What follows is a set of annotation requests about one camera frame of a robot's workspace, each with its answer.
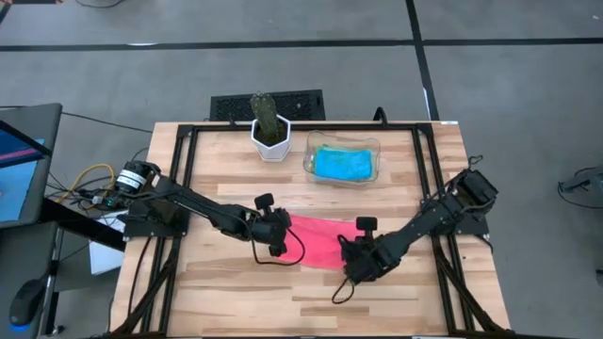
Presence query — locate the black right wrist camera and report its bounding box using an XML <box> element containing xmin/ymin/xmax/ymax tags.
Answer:
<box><xmin>355</xmin><ymin>216</ymin><xmax>379</xmax><ymax>234</ymax></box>

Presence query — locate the clear plastic bin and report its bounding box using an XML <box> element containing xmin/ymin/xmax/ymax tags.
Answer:
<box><xmin>302</xmin><ymin>130</ymin><xmax>383</xmax><ymax>189</ymax></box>

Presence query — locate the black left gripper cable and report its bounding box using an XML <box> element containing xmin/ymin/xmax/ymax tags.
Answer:
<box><xmin>250</xmin><ymin>227</ymin><xmax>307</xmax><ymax>267</ymax></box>

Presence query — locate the dark grey desk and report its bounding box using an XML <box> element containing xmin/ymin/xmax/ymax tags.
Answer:
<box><xmin>0</xmin><ymin>196</ymin><xmax>127</xmax><ymax>339</ymax></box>

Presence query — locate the yellow cable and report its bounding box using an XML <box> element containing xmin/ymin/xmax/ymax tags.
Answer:
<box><xmin>57</xmin><ymin>162</ymin><xmax>116</xmax><ymax>204</ymax></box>

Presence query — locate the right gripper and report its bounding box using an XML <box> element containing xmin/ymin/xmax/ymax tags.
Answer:
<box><xmin>339</xmin><ymin>234</ymin><xmax>393</xmax><ymax>285</ymax></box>

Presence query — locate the white paper sheet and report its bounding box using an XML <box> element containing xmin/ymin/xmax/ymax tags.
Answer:
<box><xmin>88</xmin><ymin>210</ymin><xmax>128</xmax><ymax>277</ymax></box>

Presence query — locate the computer monitor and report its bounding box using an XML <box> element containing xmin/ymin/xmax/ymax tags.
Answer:
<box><xmin>0</xmin><ymin>102</ymin><xmax>64</xmax><ymax>231</ymax></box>

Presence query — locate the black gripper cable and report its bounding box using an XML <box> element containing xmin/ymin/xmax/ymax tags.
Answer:
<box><xmin>250</xmin><ymin>227</ymin><xmax>307</xmax><ymax>267</ymax></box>
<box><xmin>331</xmin><ymin>276</ymin><xmax>356</xmax><ymax>305</ymax></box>

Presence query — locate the black cable bundle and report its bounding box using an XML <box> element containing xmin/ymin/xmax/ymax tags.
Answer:
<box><xmin>44</xmin><ymin>146</ymin><xmax>151</xmax><ymax>212</ymax></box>

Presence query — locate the black computer mouse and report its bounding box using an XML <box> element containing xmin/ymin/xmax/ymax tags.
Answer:
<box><xmin>8</xmin><ymin>276</ymin><xmax>49</xmax><ymax>331</ymax></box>

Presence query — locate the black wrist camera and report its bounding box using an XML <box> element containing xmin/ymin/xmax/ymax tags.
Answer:
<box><xmin>355</xmin><ymin>216</ymin><xmax>379</xmax><ymax>234</ymax></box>
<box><xmin>253</xmin><ymin>192</ymin><xmax>276</xmax><ymax>214</ymax></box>

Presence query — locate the green cactus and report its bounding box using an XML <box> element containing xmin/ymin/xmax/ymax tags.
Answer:
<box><xmin>250</xmin><ymin>91</ymin><xmax>282</xmax><ymax>143</ymax></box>

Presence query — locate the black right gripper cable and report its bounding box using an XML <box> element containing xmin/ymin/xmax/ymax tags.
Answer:
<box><xmin>331</xmin><ymin>276</ymin><xmax>356</xmax><ymax>305</ymax></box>

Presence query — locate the teal blue microfiber towel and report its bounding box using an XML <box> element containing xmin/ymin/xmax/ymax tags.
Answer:
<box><xmin>313</xmin><ymin>146</ymin><xmax>375</xmax><ymax>183</ymax></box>

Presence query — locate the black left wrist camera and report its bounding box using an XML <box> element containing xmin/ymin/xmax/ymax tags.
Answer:
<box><xmin>253</xmin><ymin>192</ymin><xmax>276</xmax><ymax>214</ymax></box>

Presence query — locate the pink microfiber towel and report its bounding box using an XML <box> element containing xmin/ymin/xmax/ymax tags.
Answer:
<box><xmin>277</xmin><ymin>214</ymin><xmax>367</xmax><ymax>271</ymax></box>

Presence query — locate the white hexagonal plant pot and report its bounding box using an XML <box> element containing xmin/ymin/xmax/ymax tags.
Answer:
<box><xmin>249</xmin><ymin>114</ymin><xmax>293</xmax><ymax>164</ymax></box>

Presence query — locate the thin black floor cable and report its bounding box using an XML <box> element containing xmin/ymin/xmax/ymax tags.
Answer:
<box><xmin>59</xmin><ymin>110</ymin><xmax>155</xmax><ymax>135</ymax></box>

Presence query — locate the black keyboard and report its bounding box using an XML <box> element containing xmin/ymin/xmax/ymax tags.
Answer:
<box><xmin>209</xmin><ymin>89</ymin><xmax>327</xmax><ymax>122</ymax></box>

